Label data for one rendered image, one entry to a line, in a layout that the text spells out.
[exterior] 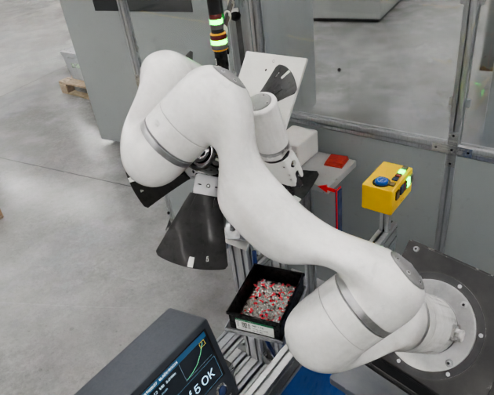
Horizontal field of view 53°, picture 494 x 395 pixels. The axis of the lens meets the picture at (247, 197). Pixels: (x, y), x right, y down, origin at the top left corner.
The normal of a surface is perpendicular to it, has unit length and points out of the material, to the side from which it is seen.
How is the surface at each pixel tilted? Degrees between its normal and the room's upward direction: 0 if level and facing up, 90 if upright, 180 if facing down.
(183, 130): 82
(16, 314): 0
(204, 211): 57
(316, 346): 63
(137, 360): 15
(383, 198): 90
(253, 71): 50
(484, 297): 46
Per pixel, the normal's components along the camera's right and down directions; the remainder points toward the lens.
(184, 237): 0.02, -0.02
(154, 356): -0.31, -0.87
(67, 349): -0.11, -0.83
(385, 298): -0.12, 0.17
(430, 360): -0.60, -0.26
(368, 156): -0.60, 0.50
